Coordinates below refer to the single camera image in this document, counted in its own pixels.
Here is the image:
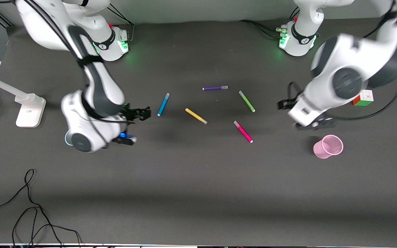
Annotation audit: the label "blue marker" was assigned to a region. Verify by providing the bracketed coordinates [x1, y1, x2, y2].
[157, 93, 171, 116]

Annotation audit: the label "pink marker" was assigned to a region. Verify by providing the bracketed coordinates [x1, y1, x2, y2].
[233, 121, 254, 143]

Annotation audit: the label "green marker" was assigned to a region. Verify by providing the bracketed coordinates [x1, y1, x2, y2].
[238, 91, 256, 113]

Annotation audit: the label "yellow marker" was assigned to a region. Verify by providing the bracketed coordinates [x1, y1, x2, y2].
[185, 108, 208, 125]

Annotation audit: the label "pink plastic cup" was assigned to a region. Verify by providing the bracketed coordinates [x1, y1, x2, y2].
[313, 135, 344, 159]

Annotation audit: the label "colourful puzzle cube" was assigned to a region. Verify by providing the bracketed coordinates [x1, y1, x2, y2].
[352, 90, 374, 106]

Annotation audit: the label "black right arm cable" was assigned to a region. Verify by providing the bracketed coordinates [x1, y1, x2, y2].
[30, 0, 132, 125]

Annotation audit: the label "black left base cables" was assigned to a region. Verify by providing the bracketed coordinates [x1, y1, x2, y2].
[238, 7, 301, 39]

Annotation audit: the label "black base cables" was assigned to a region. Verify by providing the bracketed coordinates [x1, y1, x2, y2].
[107, 3, 135, 42]
[238, 7, 301, 39]

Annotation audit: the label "black right base cables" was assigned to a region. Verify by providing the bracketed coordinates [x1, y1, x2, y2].
[107, 3, 135, 42]

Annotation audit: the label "loose thin black cable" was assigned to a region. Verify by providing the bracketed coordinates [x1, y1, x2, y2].
[0, 169, 82, 247]

